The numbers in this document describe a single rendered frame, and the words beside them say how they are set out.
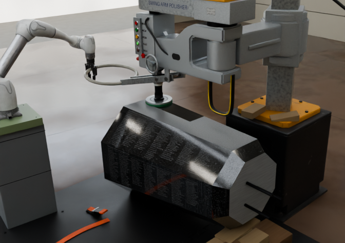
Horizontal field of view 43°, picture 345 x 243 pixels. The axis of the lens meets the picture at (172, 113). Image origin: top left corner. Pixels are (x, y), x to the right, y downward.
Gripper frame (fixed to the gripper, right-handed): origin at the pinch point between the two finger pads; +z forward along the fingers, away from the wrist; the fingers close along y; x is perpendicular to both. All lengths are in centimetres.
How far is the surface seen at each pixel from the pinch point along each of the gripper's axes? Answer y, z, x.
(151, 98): 80, -7, -19
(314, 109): 198, -8, 34
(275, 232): 202, 58, -42
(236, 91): 48, 91, 243
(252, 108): 159, -11, 2
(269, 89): 166, -23, 16
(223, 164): 171, -7, -74
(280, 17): 168, -80, 14
